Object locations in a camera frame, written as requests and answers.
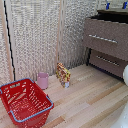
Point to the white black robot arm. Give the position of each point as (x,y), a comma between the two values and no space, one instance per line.
(126,75)

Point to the brown drawer cabinet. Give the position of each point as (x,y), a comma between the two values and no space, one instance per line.
(106,43)

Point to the red plastic shopping basket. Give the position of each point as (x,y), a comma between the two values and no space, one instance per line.
(20,101)

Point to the giraffe toy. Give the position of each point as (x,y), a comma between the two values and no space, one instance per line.
(63,75)

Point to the pink cup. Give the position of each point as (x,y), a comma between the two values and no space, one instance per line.
(42,81)

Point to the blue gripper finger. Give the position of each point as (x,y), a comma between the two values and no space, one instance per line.
(125,5)
(107,5)

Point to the black vertical wall strip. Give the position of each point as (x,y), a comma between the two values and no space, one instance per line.
(9,43)

